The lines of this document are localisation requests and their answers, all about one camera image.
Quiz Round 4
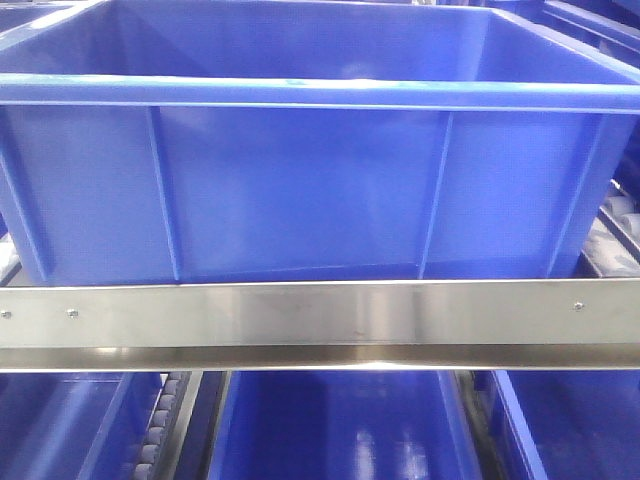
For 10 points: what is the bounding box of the large blue plastic box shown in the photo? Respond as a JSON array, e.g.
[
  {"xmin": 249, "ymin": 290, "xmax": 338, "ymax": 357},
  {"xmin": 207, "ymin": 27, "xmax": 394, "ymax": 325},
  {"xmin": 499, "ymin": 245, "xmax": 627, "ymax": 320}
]
[{"xmin": 1, "ymin": 1, "xmax": 639, "ymax": 286}]

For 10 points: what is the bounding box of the roller track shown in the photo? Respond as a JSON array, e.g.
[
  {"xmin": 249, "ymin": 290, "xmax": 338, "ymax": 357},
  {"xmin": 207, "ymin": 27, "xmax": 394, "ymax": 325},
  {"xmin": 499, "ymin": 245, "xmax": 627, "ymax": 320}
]
[
  {"xmin": 132, "ymin": 371, "xmax": 191, "ymax": 480},
  {"xmin": 574, "ymin": 180, "xmax": 639, "ymax": 278}
]

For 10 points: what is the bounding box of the blue bin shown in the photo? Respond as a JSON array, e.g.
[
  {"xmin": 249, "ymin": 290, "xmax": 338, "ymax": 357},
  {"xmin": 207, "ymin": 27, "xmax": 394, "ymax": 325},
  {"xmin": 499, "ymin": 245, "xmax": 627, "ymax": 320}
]
[
  {"xmin": 207, "ymin": 371, "xmax": 482, "ymax": 479},
  {"xmin": 477, "ymin": 370, "xmax": 639, "ymax": 479},
  {"xmin": 1, "ymin": 372, "xmax": 161, "ymax": 479}
]

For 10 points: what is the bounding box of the blue bin bottom right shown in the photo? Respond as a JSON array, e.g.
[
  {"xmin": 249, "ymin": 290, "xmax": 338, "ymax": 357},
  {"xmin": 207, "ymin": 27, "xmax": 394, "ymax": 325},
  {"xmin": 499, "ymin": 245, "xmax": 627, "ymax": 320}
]
[{"xmin": 477, "ymin": 370, "xmax": 639, "ymax": 479}]

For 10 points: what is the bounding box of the lower steel rack crossbar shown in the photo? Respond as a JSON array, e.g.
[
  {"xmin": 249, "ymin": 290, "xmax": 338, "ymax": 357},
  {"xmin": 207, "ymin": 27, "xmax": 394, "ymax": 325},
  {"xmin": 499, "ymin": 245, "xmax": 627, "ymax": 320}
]
[{"xmin": 1, "ymin": 278, "xmax": 639, "ymax": 372}]

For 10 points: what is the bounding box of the blue bin bottom left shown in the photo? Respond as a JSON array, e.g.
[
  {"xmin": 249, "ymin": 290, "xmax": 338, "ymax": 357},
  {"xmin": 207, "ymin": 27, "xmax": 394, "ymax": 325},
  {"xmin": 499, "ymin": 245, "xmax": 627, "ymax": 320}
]
[{"xmin": 1, "ymin": 372, "xmax": 161, "ymax": 479}]

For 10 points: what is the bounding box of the right side roller track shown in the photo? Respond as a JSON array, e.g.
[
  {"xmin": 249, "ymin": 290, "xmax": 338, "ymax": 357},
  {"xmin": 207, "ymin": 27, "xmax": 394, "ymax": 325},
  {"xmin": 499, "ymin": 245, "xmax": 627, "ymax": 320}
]
[{"xmin": 574, "ymin": 180, "xmax": 639, "ymax": 278}]

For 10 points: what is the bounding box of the blue bin lower centre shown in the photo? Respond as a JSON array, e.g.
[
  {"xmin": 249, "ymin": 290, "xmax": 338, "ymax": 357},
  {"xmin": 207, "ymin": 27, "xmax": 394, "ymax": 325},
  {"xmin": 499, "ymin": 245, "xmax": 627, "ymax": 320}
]
[{"xmin": 207, "ymin": 371, "xmax": 482, "ymax": 479}]

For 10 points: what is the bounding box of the lower roller track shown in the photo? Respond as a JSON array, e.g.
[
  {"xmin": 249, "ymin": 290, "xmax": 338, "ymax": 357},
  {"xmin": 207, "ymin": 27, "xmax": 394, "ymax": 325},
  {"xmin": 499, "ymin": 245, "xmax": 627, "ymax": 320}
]
[{"xmin": 132, "ymin": 371, "xmax": 191, "ymax": 480}]

